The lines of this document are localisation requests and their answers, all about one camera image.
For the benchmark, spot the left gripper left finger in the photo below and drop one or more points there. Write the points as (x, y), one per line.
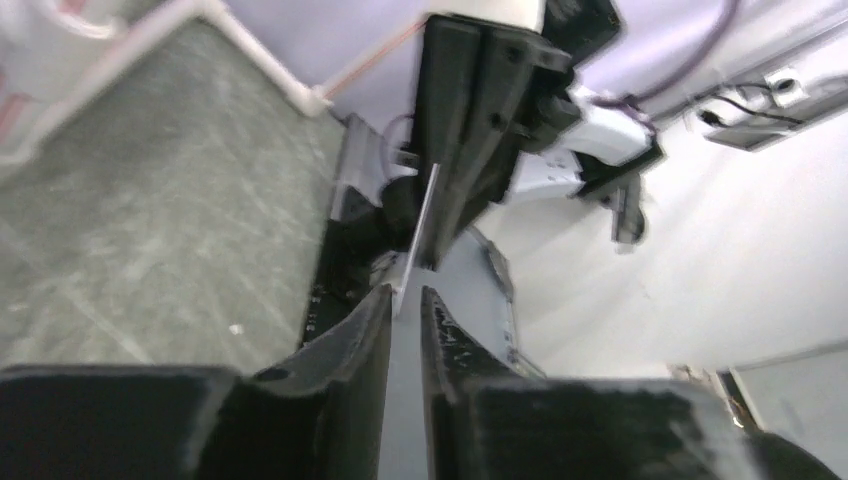
(317, 415)

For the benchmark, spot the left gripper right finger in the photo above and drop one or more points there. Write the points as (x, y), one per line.
(486, 421)

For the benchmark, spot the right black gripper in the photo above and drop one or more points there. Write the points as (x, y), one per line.
(488, 89)

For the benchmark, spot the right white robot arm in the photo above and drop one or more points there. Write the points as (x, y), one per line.
(617, 142)

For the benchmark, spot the white PVC pipe frame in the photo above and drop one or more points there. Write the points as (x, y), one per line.
(59, 57)

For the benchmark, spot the black VIP credit card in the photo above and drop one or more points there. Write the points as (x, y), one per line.
(417, 240)

